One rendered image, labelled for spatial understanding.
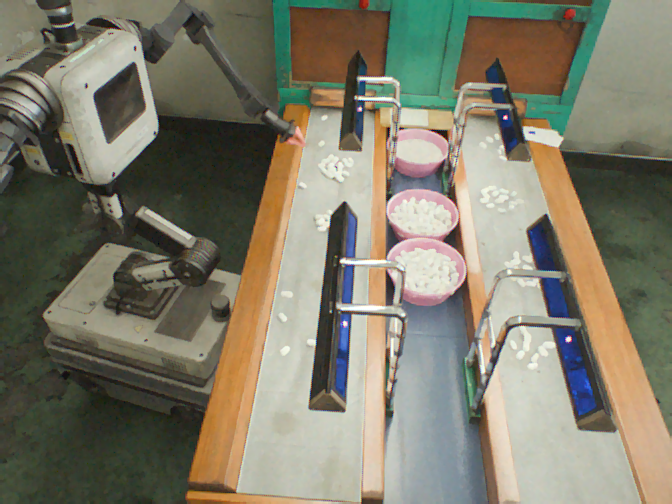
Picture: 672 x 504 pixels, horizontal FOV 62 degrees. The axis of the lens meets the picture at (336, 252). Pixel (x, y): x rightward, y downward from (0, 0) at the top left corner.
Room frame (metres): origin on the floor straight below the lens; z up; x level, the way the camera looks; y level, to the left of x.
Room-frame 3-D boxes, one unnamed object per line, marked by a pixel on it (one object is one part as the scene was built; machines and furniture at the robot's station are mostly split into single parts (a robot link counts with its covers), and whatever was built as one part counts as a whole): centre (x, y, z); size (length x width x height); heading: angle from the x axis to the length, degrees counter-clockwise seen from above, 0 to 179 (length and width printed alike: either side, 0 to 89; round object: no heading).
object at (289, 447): (1.46, 0.03, 0.73); 1.81 x 0.30 x 0.02; 178
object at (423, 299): (1.33, -0.30, 0.72); 0.27 x 0.27 x 0.10
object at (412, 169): (2.05, -0.34, 0.72); 0.27 x 0.27 x 0.10
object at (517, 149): (1.86, -0.61, 1.08); 0.62 x 0.08 x 0.07; 178
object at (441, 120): (2.26, -0.34, 0.77); 0.33 x 0.15 x 0.01; 88
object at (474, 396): (0.89, -0.49, 0.90); 0.20 x 0.19 x 0.45; 178
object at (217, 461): (1.47, 0.24, 0.67); 1.81 x 0.12 x 0.19; 178
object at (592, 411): (0.90, -0.57, 1.08); 0.62 x 0.08 x 0.07; 178
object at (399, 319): (0.91, -0.09, 0.90); 0.20 x 0.19 x 0.45; 178
